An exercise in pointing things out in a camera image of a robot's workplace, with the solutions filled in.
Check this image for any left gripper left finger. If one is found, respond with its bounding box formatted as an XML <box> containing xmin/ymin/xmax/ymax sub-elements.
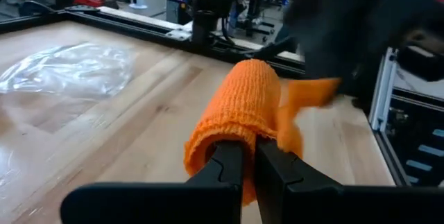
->
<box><xmin>60</xmin><ymin>141</ymin><xmax>244</xmax><ymax>224</ymax></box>

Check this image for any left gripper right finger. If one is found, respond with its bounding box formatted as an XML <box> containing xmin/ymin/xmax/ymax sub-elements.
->
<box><xmin>255</xmin><ymin>137</ymin><xmax>444</xmax><ymax>224</ymax></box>

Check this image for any orange elastic bandage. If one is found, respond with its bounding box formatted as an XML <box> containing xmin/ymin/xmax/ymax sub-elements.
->
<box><xmin>183</xmin><ymin>58</ymin><xmax>343</xmax><ymax>206</ymax></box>

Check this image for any clear plastic bag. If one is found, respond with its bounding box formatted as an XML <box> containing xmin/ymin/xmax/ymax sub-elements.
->
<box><xmin>0</xmin><ymin>42</ymin><xmax>136</xmax><ymax>96</ymax></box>

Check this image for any silver aluminium profile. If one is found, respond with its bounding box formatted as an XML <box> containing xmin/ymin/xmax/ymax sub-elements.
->
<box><xmin>368</xmin><ymin>46</ymin><xmax>444</xmax><ymax>187</ymax></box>

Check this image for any silver mounting plate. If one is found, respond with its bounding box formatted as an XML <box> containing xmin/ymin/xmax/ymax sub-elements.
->
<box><xmin>165</xmin><ymin>28</ymin><xmax>192</xmax><ymax>42</ymax></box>

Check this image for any grey metal cabinet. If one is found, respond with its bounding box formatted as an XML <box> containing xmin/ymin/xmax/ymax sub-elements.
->
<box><xmin>165</xmin><ymin>0</ymin><xmax>195</xmax><ymax>26</ymax></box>

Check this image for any black aluminium table frame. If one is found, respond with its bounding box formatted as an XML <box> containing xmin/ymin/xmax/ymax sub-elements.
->
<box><xmin>0</xmin><ymin>7</ymin><xmax>308</xmax><ymax>78</ymax></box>

